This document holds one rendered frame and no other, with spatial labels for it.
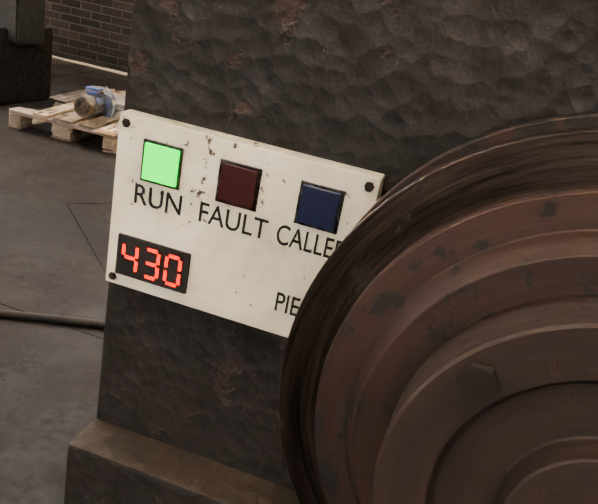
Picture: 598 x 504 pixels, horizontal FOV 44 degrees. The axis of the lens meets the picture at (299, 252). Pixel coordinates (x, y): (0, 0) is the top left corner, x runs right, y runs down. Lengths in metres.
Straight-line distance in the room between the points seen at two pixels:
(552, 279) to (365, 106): 0.26
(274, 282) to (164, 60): 0.23
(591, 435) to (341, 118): 0.35
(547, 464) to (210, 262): 0.39
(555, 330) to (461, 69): 0.28
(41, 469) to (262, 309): 1.55
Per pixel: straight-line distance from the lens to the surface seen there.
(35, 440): 2.31
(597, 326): 0.45
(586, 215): 0.50
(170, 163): 0.72
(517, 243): 0.50
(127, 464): 0.85
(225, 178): 0.70
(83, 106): 5.12
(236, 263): 0.72
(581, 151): 0.50
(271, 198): 0.69
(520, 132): 0.57
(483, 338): 0.46
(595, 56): 0.65
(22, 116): 5.31
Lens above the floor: 1.41
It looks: 22 degrees down
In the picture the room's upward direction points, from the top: 11 degrees clockwise
